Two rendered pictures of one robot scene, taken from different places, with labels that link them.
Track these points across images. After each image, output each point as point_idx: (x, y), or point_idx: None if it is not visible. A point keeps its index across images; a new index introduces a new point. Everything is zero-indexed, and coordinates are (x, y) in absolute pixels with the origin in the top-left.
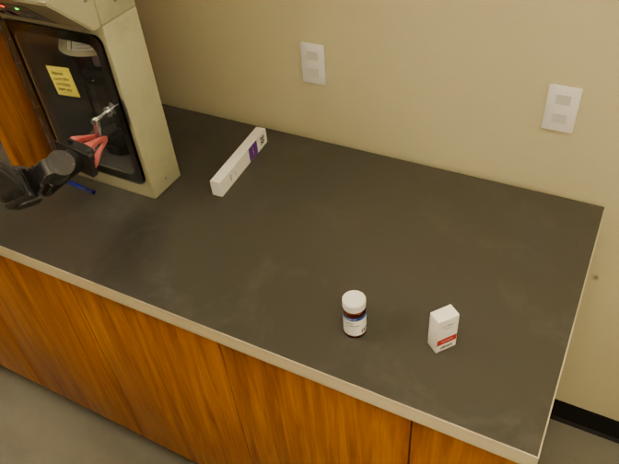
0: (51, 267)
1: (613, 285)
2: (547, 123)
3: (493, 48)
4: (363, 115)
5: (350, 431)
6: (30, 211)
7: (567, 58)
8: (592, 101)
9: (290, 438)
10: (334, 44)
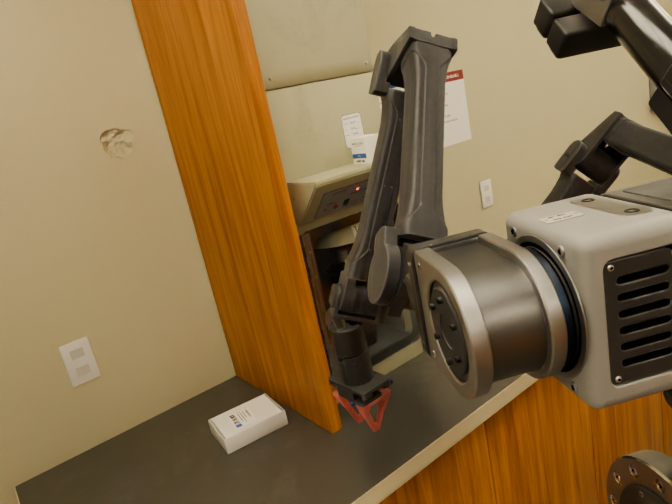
0: (494, 398)
1: None
2: (485, 204)
3: (455, 176)
4: None
5: None
6: (393, 420)
7: (480, 166)
8: (493, 183)
9: (617, 415)
10: None
